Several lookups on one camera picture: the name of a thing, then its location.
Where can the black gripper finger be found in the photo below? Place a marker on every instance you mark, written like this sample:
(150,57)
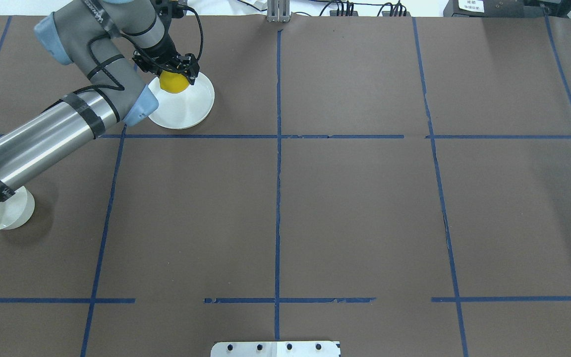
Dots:
(191,72)
(152,69)

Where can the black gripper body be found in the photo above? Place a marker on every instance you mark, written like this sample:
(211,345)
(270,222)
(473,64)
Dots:
(163,53)

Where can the yellow lemon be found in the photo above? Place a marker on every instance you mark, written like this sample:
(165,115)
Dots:
(173,83)

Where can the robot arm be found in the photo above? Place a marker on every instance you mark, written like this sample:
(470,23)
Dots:
(104,39)

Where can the white plate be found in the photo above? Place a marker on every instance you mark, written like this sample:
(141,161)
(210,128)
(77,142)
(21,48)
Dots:
(185,109)

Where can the white bowl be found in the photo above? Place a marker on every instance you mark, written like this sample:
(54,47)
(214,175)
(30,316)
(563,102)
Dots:
(17,210)

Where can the black box on table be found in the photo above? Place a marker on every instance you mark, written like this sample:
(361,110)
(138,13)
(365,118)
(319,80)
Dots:
(493,9)

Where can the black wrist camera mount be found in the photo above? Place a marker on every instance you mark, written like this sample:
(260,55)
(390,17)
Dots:
(170,9)

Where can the aluminium frame post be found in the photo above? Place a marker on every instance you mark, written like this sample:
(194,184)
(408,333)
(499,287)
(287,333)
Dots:
(278,11)

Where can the white camera pillar with base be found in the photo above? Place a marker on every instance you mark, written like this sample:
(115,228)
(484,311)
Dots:
(277,349)

